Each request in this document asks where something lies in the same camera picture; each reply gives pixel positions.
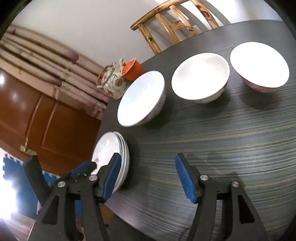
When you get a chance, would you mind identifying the large peony flower plate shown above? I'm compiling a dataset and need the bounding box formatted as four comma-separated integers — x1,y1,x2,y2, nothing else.
114,132,130,191

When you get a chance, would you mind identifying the small pink flower plate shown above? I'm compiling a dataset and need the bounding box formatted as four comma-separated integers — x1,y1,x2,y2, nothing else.
91,132,122,175

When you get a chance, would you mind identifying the blue-rimmed pink flower plate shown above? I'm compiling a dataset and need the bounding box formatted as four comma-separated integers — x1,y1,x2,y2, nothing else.
113,132,125,192

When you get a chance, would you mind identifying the large white floral bowl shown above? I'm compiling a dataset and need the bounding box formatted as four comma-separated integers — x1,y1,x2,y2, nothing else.
117,70,166,127

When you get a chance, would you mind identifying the medium white floral bowl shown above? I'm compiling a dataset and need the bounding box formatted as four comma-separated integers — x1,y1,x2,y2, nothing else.
171,53,230,103

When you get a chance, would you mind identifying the small red patterned bowl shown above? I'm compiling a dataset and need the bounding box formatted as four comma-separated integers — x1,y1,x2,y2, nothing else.
230,42,290,93

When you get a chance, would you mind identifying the brown wooden door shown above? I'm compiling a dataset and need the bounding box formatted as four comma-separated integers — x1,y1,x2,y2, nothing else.
1,71,101,175

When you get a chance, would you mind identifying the floral ceramic teapot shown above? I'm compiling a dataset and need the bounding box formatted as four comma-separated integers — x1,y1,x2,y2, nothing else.
96,58,132,100

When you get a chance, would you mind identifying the orange lidded cup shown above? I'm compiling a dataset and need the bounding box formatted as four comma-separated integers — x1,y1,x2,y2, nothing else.
120,58,144,81

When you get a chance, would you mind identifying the wooden chair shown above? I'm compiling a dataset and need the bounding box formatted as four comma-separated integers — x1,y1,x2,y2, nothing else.
130,0,220,55

